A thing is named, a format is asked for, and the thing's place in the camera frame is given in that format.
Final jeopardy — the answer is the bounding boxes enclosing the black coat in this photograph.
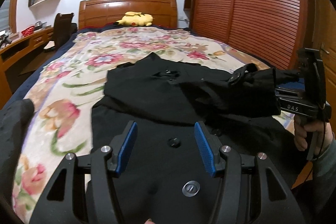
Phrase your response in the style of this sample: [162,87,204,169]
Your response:
[92,54,302,223]

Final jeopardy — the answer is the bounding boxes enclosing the right hand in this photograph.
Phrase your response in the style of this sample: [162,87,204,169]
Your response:
[293,114,336,154]

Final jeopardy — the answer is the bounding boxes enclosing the floral blanket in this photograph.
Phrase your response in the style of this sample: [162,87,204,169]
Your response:
[11,27,266,223]

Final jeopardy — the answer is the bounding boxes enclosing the wooden door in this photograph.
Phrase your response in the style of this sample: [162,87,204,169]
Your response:
[313,0,336,130]

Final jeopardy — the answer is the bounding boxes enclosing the red-brown slatted wardrobe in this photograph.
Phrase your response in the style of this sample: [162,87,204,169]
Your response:
[184,0,315,69]

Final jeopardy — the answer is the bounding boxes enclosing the dark grey jacket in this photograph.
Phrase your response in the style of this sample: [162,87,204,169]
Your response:
[1,99,34,203]

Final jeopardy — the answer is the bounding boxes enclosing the yellow plush toy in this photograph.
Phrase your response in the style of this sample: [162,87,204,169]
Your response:
[114,11,153,27]

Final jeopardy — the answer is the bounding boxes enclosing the dark wooden chair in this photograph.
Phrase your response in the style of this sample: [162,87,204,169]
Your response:
[44,12,77,52]

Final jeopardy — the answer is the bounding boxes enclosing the wooden headboard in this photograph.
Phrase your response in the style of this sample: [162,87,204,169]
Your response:
[79,0,178,30]

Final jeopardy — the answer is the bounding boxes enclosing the wooden desk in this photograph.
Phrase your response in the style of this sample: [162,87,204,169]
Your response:
[1,27,54,107]

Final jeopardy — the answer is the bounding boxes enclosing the red basket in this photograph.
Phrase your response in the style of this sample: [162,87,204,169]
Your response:
[21,26,35,37]

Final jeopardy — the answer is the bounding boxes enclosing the window blind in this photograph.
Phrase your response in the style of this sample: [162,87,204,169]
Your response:
[0,0,10,32]

